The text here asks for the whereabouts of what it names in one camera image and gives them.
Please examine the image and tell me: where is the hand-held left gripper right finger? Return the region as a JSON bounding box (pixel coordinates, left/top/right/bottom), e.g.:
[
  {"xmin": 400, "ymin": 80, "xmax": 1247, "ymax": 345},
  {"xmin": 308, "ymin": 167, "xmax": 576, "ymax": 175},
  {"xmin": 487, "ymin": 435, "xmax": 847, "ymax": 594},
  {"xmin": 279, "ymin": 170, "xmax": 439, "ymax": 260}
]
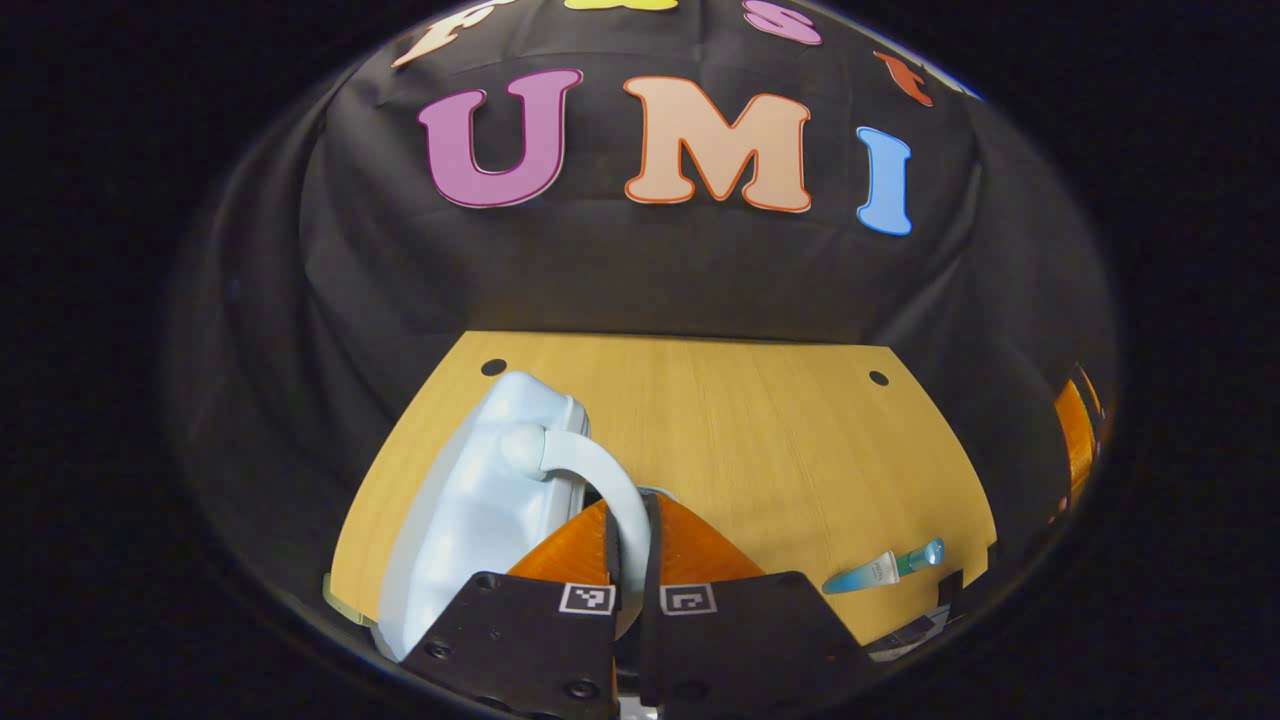
[{"xmin": 638, "ymin": 490, "xmax": 873, "ymax": 720}]

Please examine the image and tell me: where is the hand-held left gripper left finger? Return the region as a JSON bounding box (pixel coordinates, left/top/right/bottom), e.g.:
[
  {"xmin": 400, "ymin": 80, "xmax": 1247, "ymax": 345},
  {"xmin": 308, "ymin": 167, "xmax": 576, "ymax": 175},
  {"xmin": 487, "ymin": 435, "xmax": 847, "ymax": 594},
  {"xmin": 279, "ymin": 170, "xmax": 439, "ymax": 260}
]
[{"xmin": 398, "ymin": 498, "xmax": 625, "ymax": 720}]

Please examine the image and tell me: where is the white and blue tube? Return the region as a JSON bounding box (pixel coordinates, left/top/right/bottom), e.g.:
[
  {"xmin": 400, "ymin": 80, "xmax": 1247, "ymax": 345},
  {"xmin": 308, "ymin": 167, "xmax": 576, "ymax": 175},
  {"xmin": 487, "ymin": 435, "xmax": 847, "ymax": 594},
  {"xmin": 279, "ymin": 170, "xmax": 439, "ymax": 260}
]
[{"xmin": 822, "ymin": 550, "xmax": 901, "ymax": 597}]

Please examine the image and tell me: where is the pale blue suitcase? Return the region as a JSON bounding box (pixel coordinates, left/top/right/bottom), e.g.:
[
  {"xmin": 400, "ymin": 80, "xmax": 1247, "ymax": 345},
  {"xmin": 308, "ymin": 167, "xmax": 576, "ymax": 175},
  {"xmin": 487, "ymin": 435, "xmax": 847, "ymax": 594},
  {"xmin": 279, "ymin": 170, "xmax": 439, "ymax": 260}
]
[{"xmin": 372, "ymin": 370, "xmax": 681, "ymax": 666}]

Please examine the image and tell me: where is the white paper sheet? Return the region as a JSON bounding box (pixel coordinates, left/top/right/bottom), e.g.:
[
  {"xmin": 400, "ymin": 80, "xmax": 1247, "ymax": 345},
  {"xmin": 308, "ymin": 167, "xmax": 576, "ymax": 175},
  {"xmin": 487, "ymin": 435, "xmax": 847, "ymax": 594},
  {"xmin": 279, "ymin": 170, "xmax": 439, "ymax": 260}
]
[{"xmin": 868, "ymin": 600, "xmax": 951, "ymax": 663}]

